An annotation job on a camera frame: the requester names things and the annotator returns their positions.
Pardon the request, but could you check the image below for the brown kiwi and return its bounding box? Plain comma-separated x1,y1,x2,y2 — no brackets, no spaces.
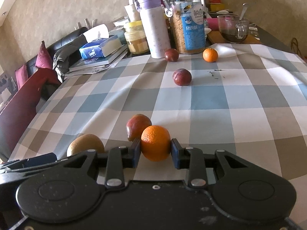
66,134,105,157

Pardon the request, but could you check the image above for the orange mandarin with stem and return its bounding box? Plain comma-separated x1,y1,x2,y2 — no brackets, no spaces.
141,125,171,161

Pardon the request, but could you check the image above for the dark red blanket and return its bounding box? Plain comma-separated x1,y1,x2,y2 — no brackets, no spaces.
1,68,60,161

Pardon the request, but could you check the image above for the checkered tablecloth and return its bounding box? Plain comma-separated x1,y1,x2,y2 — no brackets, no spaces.
10,44,306,228

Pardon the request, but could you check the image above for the dark plum near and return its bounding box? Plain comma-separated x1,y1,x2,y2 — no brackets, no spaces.
172,69,192,86

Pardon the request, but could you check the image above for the dark plum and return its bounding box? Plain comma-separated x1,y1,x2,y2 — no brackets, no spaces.
172,69,192,86
164,48,179,62

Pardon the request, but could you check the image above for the small far mandarin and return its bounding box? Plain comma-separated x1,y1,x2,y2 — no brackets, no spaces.
202,48,219,63

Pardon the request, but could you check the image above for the dark plum far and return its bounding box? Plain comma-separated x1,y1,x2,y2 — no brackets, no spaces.
164,48,179,62

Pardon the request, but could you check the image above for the stack of books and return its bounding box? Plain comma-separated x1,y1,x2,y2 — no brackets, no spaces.
64,45,127,78

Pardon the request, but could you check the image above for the blue tissue pack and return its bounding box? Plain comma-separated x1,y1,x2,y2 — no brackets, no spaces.
79,35,122,59

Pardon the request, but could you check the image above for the grey puffer jacket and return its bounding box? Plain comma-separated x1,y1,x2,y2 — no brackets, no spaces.
53,34,87,83

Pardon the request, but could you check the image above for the yellow lid glass jar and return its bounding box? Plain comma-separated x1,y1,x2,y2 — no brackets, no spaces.
124,20,149,55

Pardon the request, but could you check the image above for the magenta cushion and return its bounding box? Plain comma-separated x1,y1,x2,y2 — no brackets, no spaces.
35,41,53,70

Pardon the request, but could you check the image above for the black leather sofa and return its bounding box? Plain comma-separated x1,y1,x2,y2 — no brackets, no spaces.
25,26,88,77

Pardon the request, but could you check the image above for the white purple thermos bottle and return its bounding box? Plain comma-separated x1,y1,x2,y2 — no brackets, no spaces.
136,0,171,59

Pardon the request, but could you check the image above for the white paper cup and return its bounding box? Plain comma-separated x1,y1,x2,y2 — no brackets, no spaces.
124,0,141,22

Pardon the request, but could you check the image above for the glass cereal jar blue label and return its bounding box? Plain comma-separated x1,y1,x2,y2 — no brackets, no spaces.
163,0,205,54

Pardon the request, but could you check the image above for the brown paper bag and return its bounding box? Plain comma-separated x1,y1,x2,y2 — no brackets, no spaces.
290,37,303,58

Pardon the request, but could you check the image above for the metal spoon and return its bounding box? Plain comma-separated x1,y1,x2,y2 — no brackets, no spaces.
236,3,249,27

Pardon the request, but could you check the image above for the glass bowl with handle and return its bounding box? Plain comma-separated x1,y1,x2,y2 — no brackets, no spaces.
218,15,250,43

